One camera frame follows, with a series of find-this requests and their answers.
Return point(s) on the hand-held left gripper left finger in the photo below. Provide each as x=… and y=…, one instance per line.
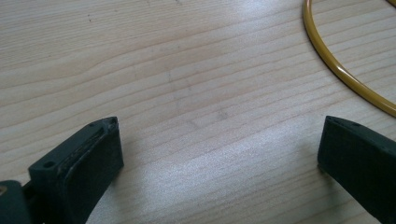
x=77, y=168

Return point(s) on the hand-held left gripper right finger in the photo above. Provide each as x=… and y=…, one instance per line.
x=361, y=161

